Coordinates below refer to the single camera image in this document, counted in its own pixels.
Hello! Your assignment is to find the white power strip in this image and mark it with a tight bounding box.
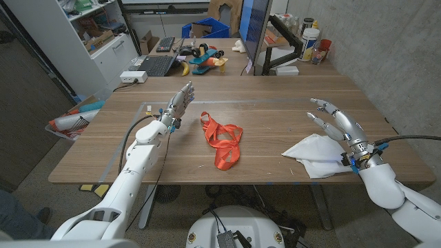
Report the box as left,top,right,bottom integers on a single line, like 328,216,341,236
119,70,148,84

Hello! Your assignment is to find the white shelf cabinet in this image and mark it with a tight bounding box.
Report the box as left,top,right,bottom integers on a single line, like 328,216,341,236
3,0,139,99

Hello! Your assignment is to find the teal foam roll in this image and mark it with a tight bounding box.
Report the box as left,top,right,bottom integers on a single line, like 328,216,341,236
78,99,106,113

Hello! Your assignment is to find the cardboard box on shelf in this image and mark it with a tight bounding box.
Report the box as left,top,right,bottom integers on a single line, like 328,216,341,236
83,29,116,52

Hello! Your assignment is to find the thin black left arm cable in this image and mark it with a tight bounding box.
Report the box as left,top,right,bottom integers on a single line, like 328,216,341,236
125,132,172,232

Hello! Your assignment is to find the grey table leg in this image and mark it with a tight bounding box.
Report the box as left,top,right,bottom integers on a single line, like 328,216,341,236
137,185,158,231
309,184,334,231

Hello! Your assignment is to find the orange ribbon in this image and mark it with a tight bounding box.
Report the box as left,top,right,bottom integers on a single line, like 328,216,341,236
199,111,244,172

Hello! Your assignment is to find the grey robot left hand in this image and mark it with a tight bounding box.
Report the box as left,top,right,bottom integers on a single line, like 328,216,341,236
159,81,196,134

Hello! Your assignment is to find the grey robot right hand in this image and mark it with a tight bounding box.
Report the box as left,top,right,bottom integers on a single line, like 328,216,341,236
306,98,385,174

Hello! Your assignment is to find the clear plastic floor bin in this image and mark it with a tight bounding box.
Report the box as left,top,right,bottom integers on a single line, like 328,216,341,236
44,94,105,142

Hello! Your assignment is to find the blue plastic bin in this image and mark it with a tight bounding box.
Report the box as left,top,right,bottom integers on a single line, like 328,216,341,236
181,17,231,39

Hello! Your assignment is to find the small white plush toy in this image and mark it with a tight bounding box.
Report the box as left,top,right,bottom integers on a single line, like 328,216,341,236
231,39,247,54

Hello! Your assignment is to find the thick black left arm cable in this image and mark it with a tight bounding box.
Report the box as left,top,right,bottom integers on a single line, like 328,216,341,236
118,114,161,176

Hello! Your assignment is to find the clear glass jar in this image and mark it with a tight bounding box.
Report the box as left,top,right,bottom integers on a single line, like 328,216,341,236
311,48,327,65

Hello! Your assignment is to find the black laptop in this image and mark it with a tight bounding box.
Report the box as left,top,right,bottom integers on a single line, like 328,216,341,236
136,37,185,77

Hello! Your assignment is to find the white plastic canister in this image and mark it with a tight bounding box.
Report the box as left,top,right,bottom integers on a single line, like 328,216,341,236
298,27,320,63

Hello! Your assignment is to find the white bubble wrap roll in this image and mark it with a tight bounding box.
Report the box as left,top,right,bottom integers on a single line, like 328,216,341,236
53,109,101,132

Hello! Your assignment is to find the small open cardboard box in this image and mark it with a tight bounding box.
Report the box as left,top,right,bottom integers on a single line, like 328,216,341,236
139,30,160,55

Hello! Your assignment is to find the black keyboard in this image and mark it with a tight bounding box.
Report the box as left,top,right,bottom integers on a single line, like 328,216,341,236
155,36,176,53

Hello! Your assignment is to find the dark lidded jar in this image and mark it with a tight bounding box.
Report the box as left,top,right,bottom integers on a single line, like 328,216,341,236
300,17,315,37

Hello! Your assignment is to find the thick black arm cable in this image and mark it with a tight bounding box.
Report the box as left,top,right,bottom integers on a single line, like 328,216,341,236
118,114,161,176
373,134,441,147

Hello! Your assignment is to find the round black fan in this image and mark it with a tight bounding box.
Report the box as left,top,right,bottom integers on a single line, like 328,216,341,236
154,185,182,204

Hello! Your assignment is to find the person's leg in jeans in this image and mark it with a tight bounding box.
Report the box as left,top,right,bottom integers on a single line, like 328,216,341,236
0,189,53,240

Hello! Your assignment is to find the brown cardboard cutout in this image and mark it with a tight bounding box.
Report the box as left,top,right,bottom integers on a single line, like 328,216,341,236
207,0,244,27

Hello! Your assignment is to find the black power cord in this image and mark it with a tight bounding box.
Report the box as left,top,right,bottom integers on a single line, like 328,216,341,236
112,79,139,93

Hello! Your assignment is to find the large flat monitor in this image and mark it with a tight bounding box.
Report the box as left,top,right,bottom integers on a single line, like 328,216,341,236
238,0,273,75

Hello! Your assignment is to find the red cup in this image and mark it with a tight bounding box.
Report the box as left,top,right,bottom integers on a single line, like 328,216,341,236
318,39,333,60

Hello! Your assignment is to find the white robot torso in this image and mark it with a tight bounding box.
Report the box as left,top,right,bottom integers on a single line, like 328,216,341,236
185,205,286,248

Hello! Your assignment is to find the yellow floor marker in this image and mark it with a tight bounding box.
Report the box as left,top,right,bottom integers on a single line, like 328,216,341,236
79,183,110,199

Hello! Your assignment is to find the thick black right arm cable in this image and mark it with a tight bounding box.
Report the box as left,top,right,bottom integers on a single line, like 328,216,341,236
373,134,441,147

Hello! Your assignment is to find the teal and orange toy plane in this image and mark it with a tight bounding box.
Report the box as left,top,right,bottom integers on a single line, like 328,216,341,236
188,43,229,76

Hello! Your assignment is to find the white napkin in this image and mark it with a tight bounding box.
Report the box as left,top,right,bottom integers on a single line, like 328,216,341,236
281,133,354,180

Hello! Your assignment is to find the flat white box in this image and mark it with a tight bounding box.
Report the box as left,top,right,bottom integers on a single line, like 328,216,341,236
275,65,300,76

